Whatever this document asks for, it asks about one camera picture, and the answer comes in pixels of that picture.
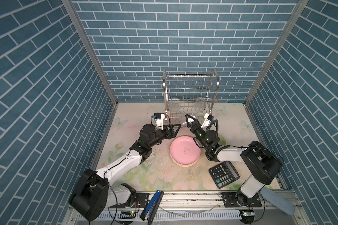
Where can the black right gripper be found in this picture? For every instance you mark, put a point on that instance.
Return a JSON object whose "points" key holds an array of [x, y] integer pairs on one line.
{"points": [[195, 129]]}

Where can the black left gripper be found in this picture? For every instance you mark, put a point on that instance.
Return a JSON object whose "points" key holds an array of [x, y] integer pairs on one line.
{"points": [[171, 135]]}

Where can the clear glass cup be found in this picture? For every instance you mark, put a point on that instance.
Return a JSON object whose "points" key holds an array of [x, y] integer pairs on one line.
{"points": [[183, 123]]}

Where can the pink plastic plate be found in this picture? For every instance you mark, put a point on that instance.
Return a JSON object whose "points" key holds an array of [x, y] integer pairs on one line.
{"points": [[184, 150]]}

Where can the light green bowl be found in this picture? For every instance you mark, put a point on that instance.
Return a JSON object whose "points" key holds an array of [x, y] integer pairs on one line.
{"points": [[222, 140]]}

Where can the white floral ceramic plate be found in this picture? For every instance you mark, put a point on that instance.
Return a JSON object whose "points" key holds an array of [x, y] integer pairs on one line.
{"points": [[185, 165]]}

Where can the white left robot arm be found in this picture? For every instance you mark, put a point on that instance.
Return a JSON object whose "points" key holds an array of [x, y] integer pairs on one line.
{"points": [[91, 192]]}

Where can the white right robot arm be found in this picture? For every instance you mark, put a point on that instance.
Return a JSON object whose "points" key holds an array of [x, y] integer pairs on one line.
{"points": [[263, 165]]}

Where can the silver metal dish rack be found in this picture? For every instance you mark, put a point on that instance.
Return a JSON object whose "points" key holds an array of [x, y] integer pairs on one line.
{"points": [[193, 94]]}

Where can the black calculator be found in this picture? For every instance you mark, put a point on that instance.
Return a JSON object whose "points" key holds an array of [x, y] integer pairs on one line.
{"points": [[224, 174]]}

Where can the blue black stapler tool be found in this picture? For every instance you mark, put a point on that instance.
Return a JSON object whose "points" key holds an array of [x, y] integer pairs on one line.
{"points": [[149, 212]]}

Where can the grey blue oval pad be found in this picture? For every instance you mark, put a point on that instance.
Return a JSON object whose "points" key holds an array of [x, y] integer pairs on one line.
{"points": [[278, 201]]}

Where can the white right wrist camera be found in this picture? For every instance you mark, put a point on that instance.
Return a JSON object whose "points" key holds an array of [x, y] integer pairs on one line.
{"points": [[208, 119]]}

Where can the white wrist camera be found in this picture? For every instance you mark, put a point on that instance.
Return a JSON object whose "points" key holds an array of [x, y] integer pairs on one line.
{"points": [[159, 119], [208, 119]]}

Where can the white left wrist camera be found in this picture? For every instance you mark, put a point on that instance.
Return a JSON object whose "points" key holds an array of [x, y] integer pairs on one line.
{"points": [[159, 119]]}

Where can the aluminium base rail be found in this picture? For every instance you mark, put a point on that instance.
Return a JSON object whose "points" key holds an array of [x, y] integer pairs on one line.
{"points": [[201, 208]]}

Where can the aluminium corner post right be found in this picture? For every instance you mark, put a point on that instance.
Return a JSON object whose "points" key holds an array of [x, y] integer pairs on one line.
{"points": [[297, 11]]}

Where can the aluminium corner post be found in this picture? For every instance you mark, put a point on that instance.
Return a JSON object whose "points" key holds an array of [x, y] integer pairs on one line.
{"points": [[70, 8], [297, 11]]}

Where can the aluminium corner post left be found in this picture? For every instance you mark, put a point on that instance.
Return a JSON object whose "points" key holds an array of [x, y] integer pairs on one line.
{"points": [[70, 8]]}

